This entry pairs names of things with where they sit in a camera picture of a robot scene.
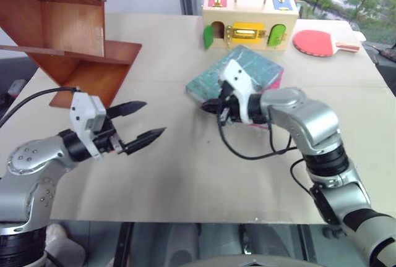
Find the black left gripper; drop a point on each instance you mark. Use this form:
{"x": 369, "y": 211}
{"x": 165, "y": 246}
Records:
{"x": 106, "y": 138}

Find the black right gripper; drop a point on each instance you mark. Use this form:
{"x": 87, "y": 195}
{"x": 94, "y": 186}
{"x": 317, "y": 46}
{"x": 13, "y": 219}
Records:
{"x": 230, "y": 107}

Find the teal green hardcover book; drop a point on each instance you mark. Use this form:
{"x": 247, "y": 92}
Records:
{"x": 263, "y": 64}

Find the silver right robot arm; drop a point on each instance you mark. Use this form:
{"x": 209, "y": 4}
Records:
{"x": 312, "y": 118}

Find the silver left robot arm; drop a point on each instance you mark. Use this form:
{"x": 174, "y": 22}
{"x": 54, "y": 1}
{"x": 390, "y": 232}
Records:
{"x": 29, "y": 174}

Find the pink book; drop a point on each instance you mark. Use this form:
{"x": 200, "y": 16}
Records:
{"x": 275, "y": 83}

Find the brown wooden bookshelf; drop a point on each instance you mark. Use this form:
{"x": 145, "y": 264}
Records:
{"x": 71, "y": 29}

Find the wooden latch lock box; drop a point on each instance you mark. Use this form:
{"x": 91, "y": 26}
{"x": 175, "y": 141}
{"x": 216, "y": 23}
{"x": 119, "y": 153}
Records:
{"x": 250, "y": 16}

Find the red table tennis paddle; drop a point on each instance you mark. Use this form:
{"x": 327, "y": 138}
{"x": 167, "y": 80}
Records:
{"x": 312, "y": 43}

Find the black table leg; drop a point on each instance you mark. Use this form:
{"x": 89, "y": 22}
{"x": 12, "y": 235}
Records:
{"x": 123, "y": 243}

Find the small black box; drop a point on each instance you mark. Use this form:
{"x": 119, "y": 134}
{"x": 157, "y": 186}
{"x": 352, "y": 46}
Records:
{"x": 15, "y": 89}

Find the whitish rounded shape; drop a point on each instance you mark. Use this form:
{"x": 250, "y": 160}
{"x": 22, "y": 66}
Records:
{"x": 63, "y": 245}

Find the grey curved robot body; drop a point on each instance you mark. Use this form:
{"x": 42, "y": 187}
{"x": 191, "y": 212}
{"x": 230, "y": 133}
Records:
{"x": 256, "y": 263}

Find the white plastic container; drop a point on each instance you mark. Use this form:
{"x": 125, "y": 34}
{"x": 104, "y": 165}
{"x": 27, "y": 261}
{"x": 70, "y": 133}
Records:
{"x": 359, "y": 36}

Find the black bulky object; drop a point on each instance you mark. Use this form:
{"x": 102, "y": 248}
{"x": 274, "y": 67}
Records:
{"x": 386, "y": 69}

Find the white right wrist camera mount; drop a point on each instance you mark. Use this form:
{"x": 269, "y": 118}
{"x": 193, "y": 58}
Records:
{"x": 239, "y": 77}

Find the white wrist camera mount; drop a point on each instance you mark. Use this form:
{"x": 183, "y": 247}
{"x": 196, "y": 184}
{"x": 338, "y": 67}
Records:
{"x": 81, "y": 109}
{"x": 239, "y": 77}

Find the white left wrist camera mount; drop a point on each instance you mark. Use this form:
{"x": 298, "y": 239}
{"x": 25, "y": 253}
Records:
{"x": 81, "y": 109}

